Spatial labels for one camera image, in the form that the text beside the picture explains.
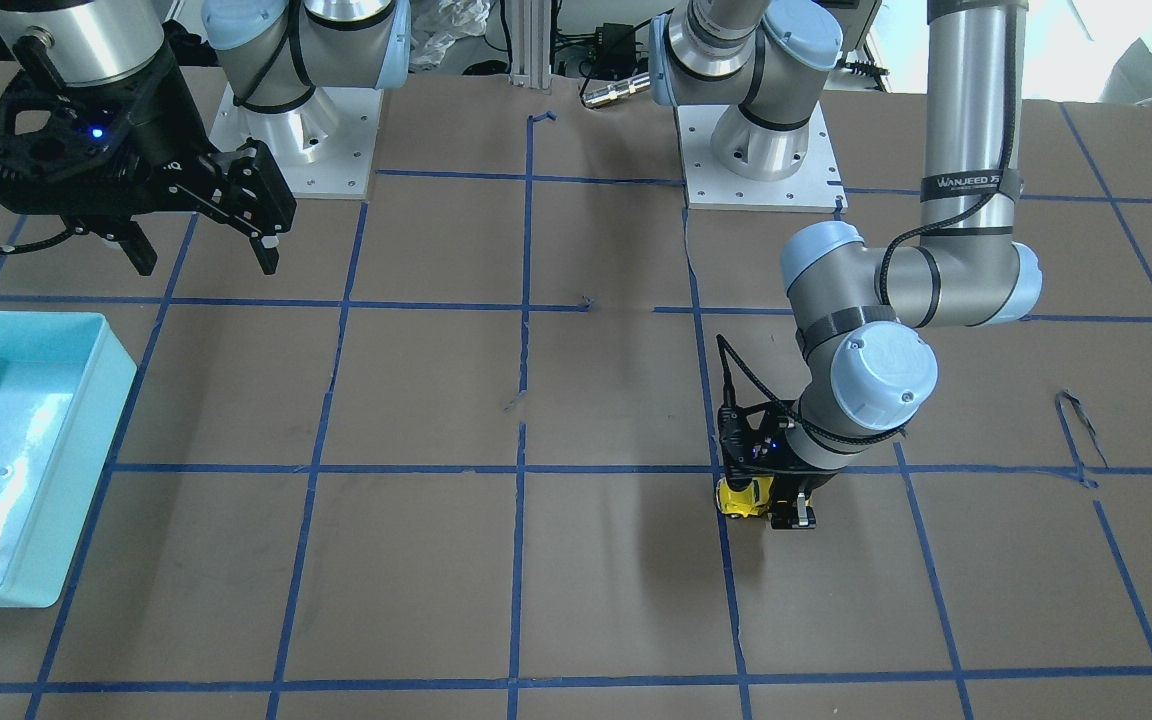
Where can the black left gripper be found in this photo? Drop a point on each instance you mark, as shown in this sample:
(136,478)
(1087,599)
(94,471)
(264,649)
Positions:
(802,514)

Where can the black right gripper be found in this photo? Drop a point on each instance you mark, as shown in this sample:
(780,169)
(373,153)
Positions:
(154,128)

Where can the yellow beetle toy car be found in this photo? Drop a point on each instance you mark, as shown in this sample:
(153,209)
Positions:
(751,501)

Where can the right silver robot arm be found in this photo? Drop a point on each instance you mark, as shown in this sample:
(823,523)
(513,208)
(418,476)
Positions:
(276,54)

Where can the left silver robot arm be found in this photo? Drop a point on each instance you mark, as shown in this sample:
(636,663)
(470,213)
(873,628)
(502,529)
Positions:
(858,309)

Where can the turquoise plastic storage bin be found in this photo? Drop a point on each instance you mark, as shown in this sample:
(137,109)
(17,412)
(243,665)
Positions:
(64,380)

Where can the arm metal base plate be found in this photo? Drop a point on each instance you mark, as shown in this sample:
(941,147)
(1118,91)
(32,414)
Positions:
(731,164)
(324,148)

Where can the aluminium frame post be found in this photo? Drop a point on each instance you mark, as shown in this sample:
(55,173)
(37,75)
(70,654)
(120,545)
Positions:
(530,41)

